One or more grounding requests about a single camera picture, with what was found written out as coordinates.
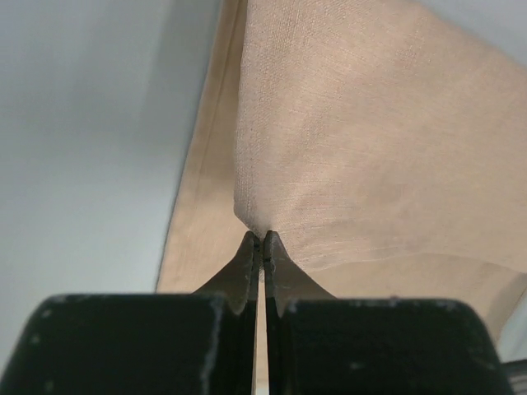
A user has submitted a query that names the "beige cloth napkin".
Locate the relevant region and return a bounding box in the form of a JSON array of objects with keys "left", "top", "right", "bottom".
[{"left": 157, "top": 1, "right": 526, "bottom": 339}]

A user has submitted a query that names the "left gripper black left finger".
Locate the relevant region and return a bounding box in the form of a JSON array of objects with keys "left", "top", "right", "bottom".
[{"left": 1, "top": 233, "right": 260, "bottom": 394}]

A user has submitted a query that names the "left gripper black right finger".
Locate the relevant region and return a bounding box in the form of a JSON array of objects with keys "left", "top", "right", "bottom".
[{"left": 263, "top": 231, "right": 513, "bottom": 394}]

